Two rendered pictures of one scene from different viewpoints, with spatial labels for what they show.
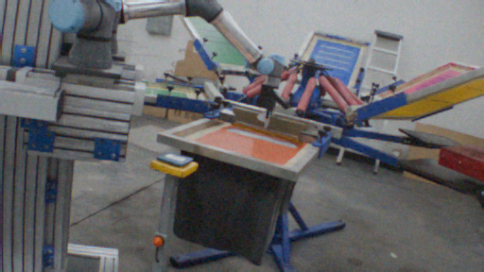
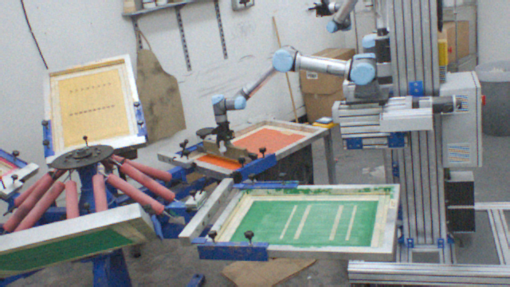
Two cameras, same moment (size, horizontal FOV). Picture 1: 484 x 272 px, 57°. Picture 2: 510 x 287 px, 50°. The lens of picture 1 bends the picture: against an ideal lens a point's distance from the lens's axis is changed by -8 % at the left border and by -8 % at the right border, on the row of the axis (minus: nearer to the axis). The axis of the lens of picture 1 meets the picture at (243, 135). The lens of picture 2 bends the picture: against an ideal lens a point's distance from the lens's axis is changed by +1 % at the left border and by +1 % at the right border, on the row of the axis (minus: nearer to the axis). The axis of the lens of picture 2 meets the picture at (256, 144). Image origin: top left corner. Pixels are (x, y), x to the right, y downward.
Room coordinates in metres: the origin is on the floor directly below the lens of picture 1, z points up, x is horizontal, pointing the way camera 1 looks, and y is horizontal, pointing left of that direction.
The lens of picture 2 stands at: (4.77, 1.74, 2.12)
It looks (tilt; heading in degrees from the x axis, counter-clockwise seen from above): 20 degrees down; 214
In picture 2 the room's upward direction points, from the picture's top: 10 degrees counter-clockwise
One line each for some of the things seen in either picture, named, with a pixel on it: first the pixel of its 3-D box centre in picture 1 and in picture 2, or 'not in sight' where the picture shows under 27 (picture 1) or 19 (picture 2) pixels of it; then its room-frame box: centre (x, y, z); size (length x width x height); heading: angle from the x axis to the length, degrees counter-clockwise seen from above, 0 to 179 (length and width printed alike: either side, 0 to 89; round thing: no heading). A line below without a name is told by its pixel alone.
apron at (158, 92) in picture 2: not in sight; (152, 84); (1.07, -1.78, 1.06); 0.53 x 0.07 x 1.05; 164
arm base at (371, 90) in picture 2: (102, 40); (366, 85); (2.00, 0.67, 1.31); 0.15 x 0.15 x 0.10
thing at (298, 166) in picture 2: not in sight; (283, 174); (2.14, 0.14, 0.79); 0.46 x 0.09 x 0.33; 164
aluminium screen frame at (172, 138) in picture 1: (253, 139); (252, 145); (2.14, -0.05, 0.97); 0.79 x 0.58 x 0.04; 164
